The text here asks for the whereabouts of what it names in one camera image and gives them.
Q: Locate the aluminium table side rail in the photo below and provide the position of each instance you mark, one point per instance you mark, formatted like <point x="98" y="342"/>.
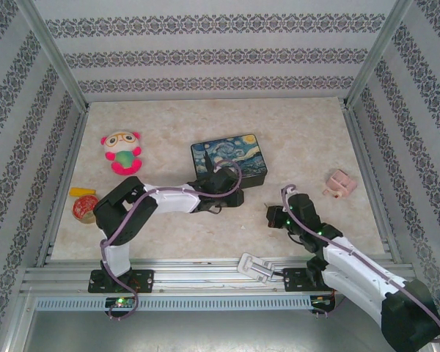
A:
<point x="370" y="183"/>
<point x="64" y="183"/>

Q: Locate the aluminium frame corner post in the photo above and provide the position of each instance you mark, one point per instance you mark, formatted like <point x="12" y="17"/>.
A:
<point x="379" y="55"/>
<point x="51" y="55"/>

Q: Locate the aluminium frame rail long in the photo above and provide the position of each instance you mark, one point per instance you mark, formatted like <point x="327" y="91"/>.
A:
<point x="205" y="273"/>

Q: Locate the starry night print box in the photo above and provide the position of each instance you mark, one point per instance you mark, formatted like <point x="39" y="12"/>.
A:
<point x="238" y="154"/>

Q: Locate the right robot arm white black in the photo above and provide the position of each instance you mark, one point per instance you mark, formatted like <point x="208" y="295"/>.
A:
<point x="352" y="264"/>

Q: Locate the pink plastic toy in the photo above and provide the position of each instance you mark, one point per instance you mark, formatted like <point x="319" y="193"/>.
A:
<point x="341" y="183"/>

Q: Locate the red round wooden disc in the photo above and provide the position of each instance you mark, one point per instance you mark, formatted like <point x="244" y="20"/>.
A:
<point x="83" y="209"/>

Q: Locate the pink green plush toy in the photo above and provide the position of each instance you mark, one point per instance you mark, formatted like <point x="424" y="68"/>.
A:
<point x="122" y="154"/>

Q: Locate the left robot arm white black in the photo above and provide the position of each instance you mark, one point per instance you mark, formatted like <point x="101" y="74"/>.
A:
<point x="176" y="199"/>

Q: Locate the white plastic clip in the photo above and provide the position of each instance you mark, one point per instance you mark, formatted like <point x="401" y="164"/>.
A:
<point x="254" y="267"/>

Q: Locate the small circuit board green light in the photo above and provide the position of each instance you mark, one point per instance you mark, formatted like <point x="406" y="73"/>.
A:
<point x="120" y="302"/>
<point x="322" y="302"/>

